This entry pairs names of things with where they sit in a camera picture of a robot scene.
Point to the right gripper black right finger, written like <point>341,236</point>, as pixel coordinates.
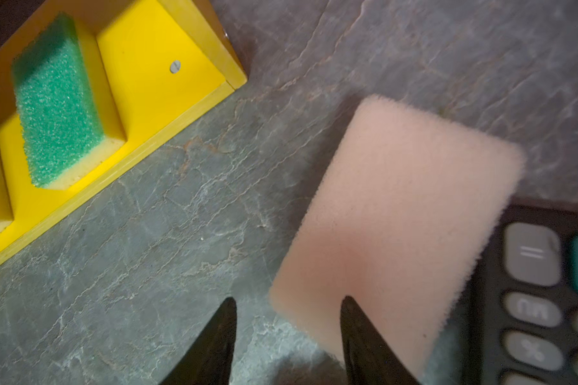
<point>368,358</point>

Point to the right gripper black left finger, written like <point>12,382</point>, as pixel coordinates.
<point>209,359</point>

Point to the beige pink sponge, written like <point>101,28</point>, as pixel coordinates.
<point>406,206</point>

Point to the green scrub sponge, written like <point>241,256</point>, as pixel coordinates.
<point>70,124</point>

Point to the yellow shelf unit pink blue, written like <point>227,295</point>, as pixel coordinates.
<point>167,63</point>

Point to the black calculator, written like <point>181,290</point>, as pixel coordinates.
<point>524,298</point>

